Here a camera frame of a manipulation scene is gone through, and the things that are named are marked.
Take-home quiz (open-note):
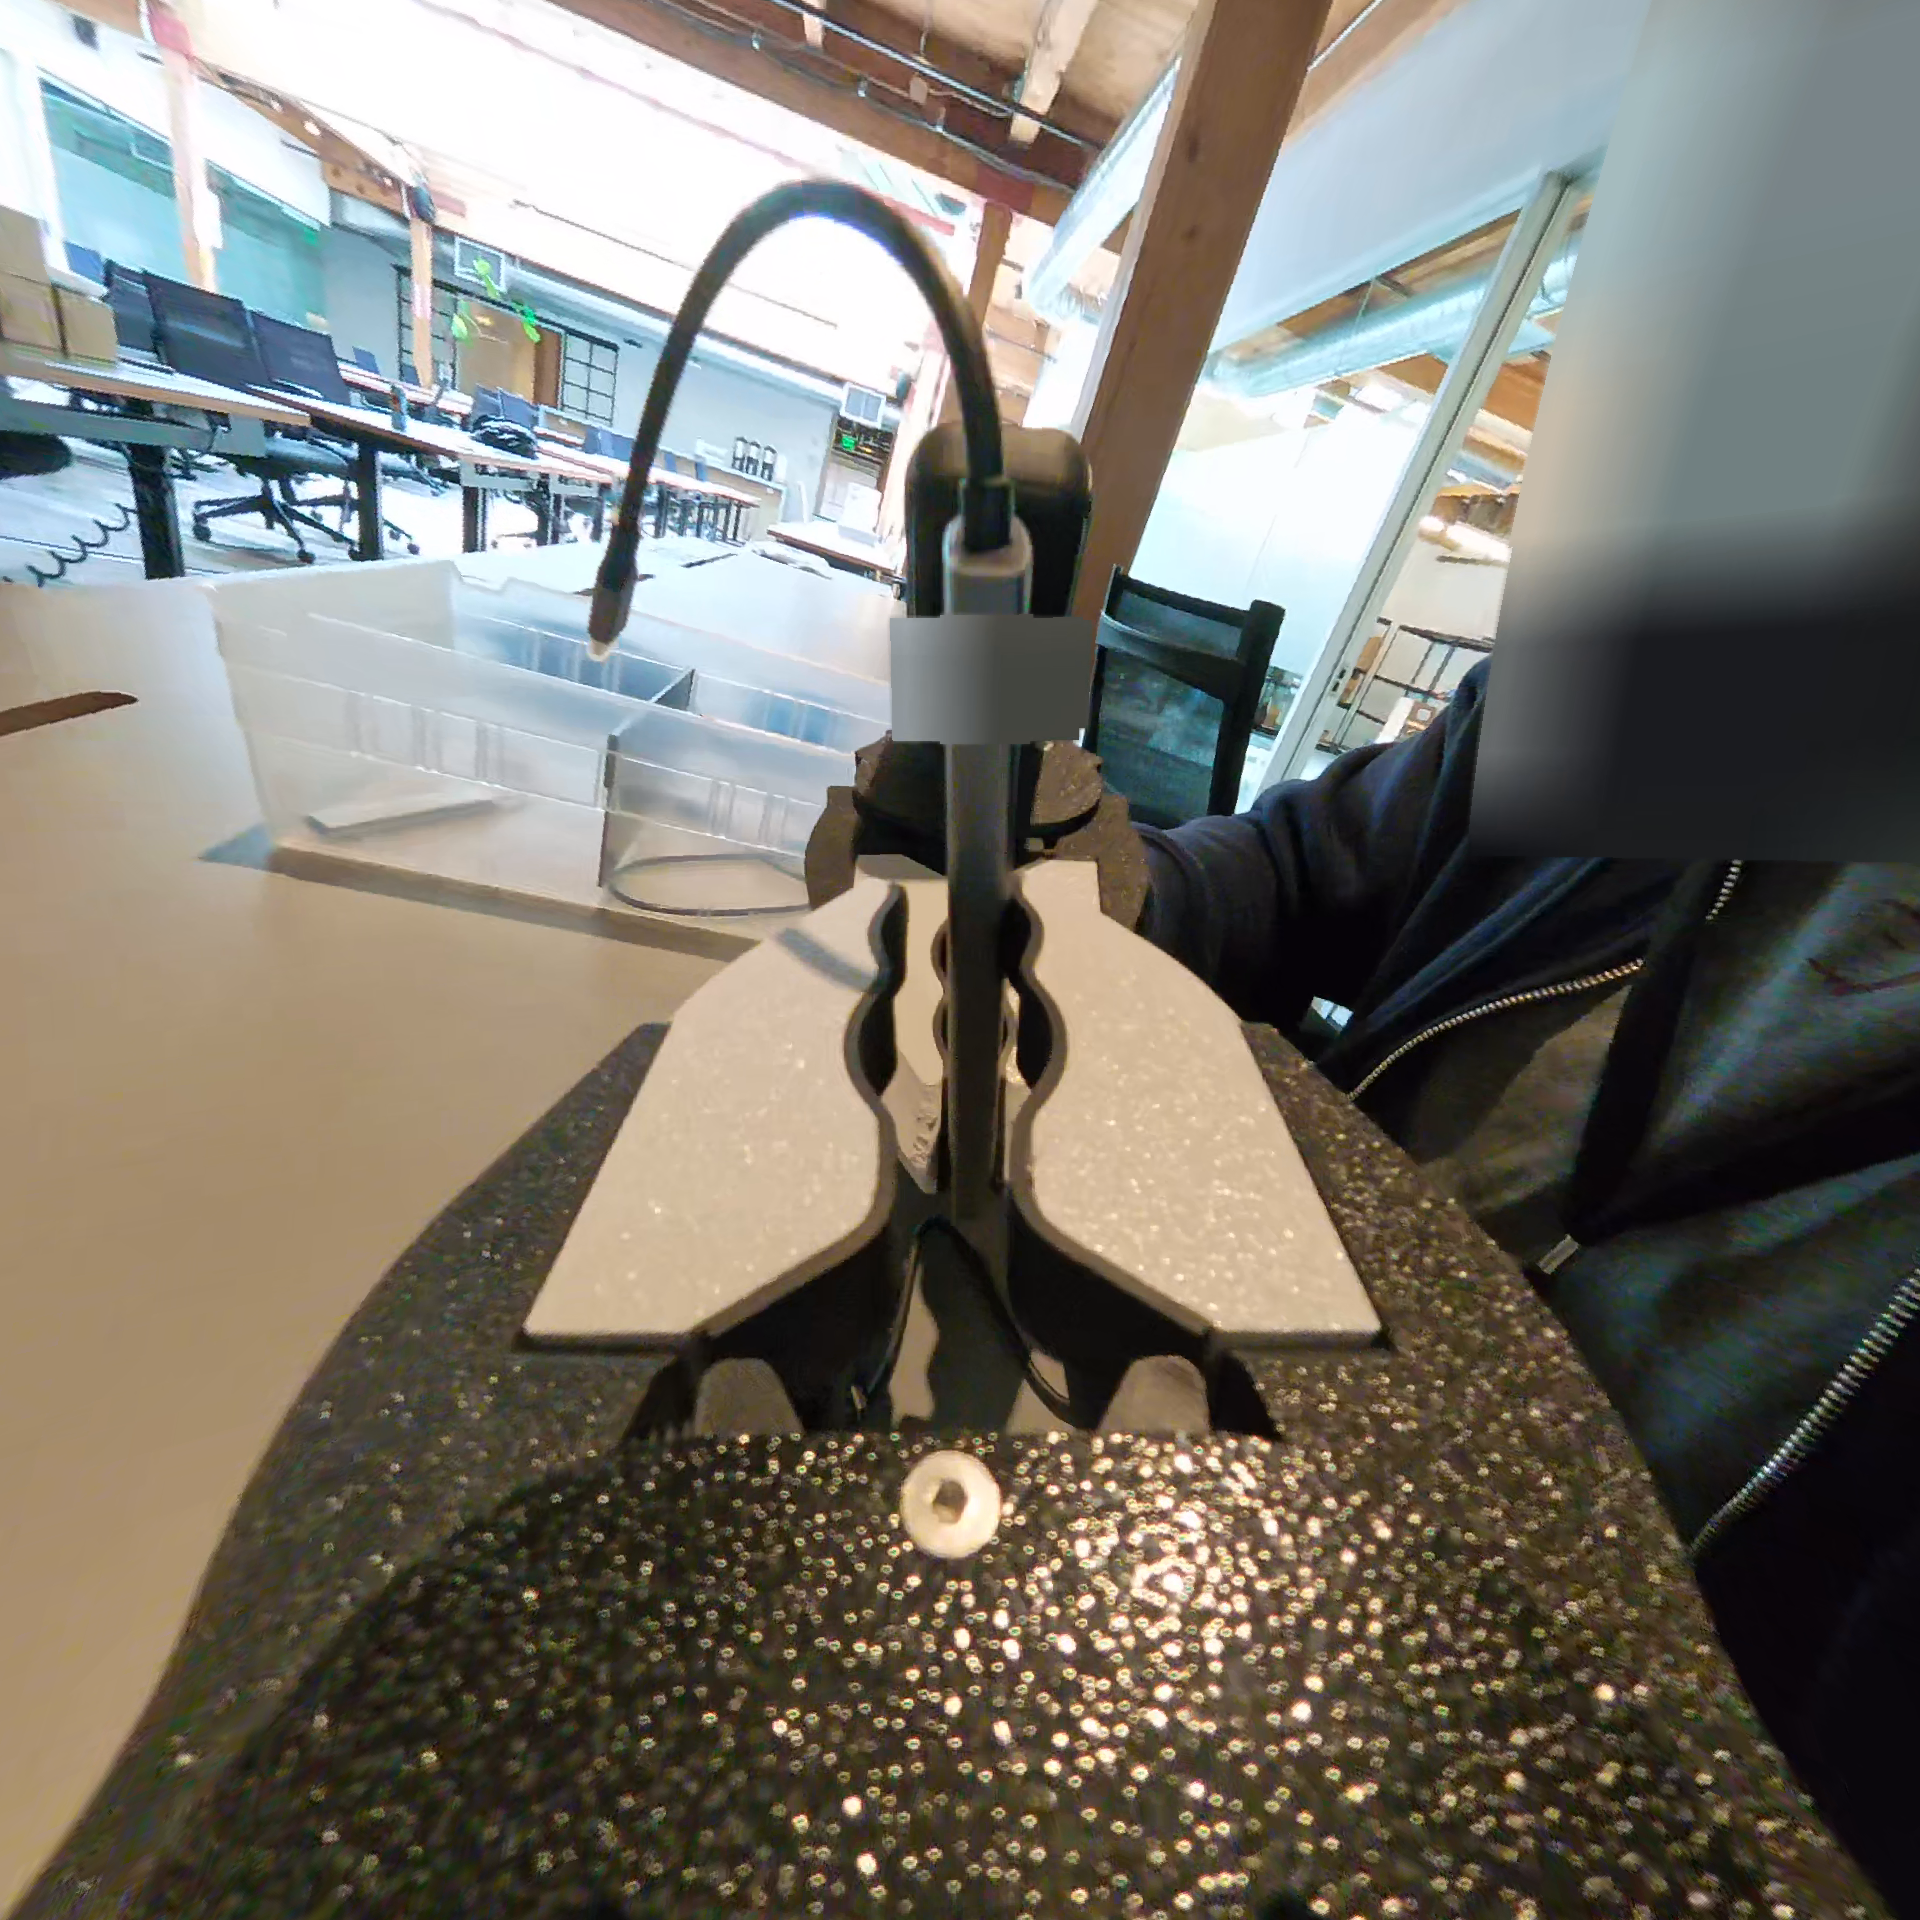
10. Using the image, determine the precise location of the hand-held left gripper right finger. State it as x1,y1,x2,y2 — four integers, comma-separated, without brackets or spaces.
998,864,1387,1434

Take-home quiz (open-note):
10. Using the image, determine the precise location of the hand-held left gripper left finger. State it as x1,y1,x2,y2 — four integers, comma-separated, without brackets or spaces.
519,878,915,1434

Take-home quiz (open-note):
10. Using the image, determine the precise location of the grey usb hub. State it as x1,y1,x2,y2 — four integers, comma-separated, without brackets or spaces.
307,790,500,836
591,180,1051,1226

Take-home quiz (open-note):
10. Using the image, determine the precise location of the clear plastic organizer box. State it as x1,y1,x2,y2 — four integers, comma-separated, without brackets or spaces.
209,550,906,959

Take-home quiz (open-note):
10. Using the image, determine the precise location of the metal shelf rack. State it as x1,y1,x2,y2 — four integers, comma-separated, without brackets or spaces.
1358,613,1502,728

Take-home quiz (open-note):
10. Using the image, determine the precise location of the person's torso in zip jacket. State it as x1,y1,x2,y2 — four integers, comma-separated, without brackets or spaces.
1320,855,1920,1893

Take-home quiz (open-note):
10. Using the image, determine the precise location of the wood top office desk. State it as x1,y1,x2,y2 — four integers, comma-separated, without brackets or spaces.
286,382,634,560

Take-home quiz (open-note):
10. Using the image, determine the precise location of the black office chair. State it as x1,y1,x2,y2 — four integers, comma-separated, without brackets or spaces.
142,270,326,560

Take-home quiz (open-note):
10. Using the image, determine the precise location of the long wood top desk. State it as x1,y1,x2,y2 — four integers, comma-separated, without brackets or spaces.
0,351,313,578

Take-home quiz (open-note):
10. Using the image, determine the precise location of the row of cardboard boxes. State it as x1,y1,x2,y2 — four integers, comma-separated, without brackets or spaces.
0,202,120,366

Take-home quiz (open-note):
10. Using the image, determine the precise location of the wooden post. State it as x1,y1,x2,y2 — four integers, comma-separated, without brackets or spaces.
1068,0,1339,607

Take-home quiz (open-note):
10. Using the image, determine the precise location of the silver air duct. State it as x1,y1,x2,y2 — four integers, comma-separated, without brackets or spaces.
1211,277,1569,395

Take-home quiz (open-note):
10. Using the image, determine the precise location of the white glass partition frame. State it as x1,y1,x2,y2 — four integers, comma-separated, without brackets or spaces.
1313,166,1596,751

